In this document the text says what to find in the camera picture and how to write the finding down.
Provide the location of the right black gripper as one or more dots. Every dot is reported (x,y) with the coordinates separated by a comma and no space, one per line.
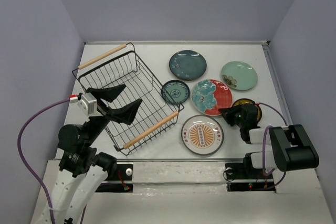
(228,112)

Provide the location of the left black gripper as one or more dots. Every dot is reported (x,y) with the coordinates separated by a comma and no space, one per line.
(127,113)

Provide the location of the red and teal floral plate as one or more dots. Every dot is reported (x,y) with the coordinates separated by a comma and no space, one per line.
(209,96)

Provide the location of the white orange sunburst plate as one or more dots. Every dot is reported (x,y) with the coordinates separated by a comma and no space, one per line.
(202,135)

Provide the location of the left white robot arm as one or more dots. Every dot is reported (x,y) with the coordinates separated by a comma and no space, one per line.
(81,168)

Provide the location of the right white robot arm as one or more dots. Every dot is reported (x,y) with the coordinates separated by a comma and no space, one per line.
(285,148)

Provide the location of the small yellow patterned dish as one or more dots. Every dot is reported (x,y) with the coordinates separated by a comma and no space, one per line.
(242,101)

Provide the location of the small blue patterned dish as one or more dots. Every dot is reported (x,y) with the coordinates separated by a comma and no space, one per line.
(175,92)

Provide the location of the light green flower plate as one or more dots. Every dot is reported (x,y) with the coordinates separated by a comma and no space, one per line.
(239,75)

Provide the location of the dark teal speckled plate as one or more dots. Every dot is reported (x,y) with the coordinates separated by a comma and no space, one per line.
(187,65)

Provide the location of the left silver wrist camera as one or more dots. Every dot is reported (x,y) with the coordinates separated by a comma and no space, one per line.
(88,104)

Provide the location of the black wire dish rack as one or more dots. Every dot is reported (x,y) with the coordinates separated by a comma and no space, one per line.
(155,115)

